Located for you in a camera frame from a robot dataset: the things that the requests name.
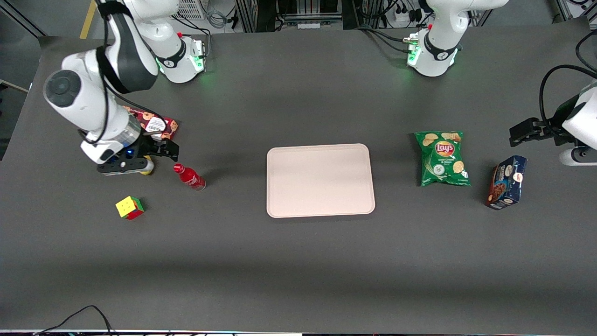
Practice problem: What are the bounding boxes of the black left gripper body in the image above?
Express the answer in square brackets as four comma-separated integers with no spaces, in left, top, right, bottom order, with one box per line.
[526,117,568,142]

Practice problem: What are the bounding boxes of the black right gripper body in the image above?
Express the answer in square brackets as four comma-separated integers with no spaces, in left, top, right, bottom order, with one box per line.
[132,134,165,162]

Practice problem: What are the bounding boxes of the red coke bottle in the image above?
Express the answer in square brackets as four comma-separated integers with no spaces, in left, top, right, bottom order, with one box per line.
[173,163,207,192]

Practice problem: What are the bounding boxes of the beige plastic tray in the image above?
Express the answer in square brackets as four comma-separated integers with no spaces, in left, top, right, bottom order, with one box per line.
[266,143,376,218]

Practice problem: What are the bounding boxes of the red cookie box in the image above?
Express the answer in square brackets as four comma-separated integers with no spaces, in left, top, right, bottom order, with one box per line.
[122,105,179,141]

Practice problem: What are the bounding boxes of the dark blue cookie box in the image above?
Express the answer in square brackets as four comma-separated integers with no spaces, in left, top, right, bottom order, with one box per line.
[485,155,528,210]

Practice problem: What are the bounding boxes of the colourful puzzle cube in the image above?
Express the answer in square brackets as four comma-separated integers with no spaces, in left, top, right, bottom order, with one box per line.
[116,196,145,221]

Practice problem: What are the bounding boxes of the green Lay's chips bag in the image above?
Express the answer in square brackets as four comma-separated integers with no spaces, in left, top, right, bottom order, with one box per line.
[415,131,472,187]

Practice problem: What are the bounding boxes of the white power strip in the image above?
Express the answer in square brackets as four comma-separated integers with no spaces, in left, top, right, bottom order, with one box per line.
[391,10,423,27]

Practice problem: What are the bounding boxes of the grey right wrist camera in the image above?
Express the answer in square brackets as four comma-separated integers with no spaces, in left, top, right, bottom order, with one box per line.
[97,157,154,176]

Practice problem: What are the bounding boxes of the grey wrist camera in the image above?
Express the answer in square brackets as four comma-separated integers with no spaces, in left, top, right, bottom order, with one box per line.
[97,157,154,176]
[559,147,597,167]

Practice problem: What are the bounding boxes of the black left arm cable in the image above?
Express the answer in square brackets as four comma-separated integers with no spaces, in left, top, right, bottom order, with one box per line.
[539,64,597,133]

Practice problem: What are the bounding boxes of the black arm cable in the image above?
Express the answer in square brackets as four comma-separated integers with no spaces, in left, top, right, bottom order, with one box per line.
[79,0,169,144]
[539,64,597,133]

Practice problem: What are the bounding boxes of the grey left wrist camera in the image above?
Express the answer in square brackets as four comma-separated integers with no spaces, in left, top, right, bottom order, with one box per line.
[559,147,597,167]

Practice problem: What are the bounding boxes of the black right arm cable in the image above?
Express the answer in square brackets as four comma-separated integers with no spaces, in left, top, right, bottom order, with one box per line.
[79,0,169,144]

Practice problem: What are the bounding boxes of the black cable at table edge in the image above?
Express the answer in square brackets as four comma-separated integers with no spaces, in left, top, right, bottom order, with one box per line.
[33,305,115,336]

